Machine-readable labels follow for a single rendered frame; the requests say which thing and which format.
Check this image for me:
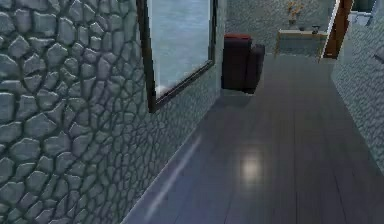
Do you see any dark framed window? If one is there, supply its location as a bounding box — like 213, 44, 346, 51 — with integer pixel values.
135, 0, 219, 114

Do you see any dark armchair with red top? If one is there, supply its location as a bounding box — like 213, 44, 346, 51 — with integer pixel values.
221, 32, 266, 95

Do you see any light wooden console table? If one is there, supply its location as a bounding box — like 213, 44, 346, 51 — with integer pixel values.
274, 29, 329, 58

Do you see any orange plant in vase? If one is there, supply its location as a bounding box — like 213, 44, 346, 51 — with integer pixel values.
286, 0, 304, 30

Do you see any brown wooden room door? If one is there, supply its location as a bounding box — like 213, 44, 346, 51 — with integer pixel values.
319, 0, 355, 61

